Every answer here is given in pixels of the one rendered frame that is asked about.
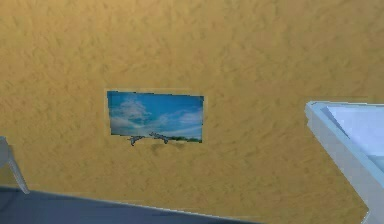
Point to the blue sky window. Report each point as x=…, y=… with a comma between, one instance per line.
x=155, y=115

